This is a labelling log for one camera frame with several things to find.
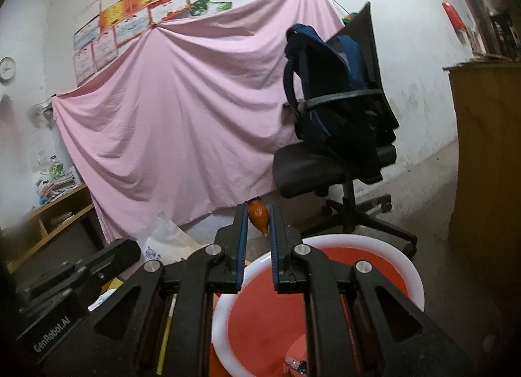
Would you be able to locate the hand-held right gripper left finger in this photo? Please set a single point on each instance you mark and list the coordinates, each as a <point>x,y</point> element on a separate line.
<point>243,240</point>

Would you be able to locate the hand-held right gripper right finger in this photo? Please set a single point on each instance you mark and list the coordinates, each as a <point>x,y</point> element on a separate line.
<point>273,248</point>

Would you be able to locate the orange snack wrapper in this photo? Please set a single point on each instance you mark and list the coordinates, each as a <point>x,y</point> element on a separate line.
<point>258,216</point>

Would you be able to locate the red basin with white rim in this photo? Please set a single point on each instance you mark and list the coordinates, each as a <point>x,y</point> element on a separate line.
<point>260,320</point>

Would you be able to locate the white plastic bag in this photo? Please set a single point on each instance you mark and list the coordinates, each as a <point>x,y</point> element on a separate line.
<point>167,242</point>

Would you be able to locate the black office chair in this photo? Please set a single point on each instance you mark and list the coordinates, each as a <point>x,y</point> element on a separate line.
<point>301,169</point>

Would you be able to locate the thin yellow stick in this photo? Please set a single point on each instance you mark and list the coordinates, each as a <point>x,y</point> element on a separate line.
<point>166,336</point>

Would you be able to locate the small crumpled wrapper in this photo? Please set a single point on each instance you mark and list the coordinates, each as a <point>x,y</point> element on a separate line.
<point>295,364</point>

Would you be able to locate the wooden shelf desk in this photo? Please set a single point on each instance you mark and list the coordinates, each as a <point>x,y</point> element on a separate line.
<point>69,202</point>

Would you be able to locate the pink hanging sheet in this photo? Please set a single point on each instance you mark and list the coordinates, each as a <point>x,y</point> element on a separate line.
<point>171,116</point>

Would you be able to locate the pile of books and papers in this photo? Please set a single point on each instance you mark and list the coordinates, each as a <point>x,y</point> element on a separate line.
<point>57,187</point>

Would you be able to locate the glass jar with green contents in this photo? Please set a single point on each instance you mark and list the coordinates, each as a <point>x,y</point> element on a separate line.
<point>55,167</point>

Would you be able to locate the dark blue backpack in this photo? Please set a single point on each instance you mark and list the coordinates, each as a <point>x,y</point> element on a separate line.
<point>333,75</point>

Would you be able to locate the wooden cabinet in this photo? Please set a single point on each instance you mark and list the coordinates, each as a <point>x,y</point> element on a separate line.
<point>488,157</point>

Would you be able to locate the red hanging decoration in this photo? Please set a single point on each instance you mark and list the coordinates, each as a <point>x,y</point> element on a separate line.
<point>454,18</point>

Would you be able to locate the grey wall rack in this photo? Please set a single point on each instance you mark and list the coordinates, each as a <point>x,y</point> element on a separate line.
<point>44,110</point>

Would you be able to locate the green wall poster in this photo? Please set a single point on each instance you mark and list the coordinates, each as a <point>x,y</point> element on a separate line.
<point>209,6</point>

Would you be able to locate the group of framed wall certificates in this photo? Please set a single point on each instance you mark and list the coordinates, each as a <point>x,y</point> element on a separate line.
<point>130,18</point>

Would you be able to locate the round wall clock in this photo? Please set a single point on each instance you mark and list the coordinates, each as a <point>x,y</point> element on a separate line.
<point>6,69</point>

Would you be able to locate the brown wooden frame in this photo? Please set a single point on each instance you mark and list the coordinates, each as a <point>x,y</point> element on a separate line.
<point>472,6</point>

